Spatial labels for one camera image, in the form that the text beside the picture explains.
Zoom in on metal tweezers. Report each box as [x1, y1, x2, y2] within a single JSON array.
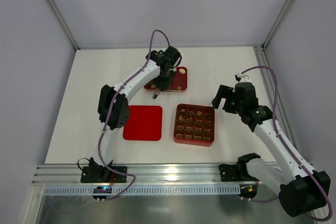
[[152, 90, 161, 99]]

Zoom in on red box lid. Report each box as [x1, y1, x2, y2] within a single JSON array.
[[123, 105, 163, 142]]

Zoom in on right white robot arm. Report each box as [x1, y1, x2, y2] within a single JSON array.
[[212, 82, 331, 217]]

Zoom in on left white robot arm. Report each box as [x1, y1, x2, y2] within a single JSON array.
[[81, 46, 182, 183]]

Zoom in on red chocolate tray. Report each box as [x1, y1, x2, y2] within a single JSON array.
[[143, 67, 187, 92]]

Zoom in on red compartment chocolate box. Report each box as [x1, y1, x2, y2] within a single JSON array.
[[173, 103, 215, 147]]

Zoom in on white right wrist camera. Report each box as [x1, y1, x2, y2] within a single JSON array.
[[235, 72, 252, 83]]

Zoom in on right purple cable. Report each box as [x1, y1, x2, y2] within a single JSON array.
[[240, 66, 331, 221]]

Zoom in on purple cable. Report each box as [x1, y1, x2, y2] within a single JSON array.
[[240, 66, 331, 221], [97, 29, 171, 201]]

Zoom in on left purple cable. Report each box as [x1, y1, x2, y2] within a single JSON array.
[[97, 29, 171, 201]]

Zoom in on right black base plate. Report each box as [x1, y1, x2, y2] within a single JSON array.
[[218, 164, 239, 182]]

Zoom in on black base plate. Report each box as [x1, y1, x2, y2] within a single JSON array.
[[218, 164, 239, 182], [80, 166, 127, 183]]

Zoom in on slotted cable duct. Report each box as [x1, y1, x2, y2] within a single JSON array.
[[43, 184, 240, 196]]

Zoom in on right aluminium frame post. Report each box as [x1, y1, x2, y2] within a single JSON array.
[[262, 0, 296, 50]]

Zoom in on aluminium frame post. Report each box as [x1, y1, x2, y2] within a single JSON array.
[[46, 0, 80, 50], [262, 0, 296, 50]]

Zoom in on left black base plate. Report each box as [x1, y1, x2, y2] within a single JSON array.
[[80, 166, 127, 183]]

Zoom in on left aluminium frame post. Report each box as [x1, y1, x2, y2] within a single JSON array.
[[46, 0, 80, 50]]

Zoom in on aluminium mounting rail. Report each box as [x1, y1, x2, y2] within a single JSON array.
[[33, 163, 316, 184]]

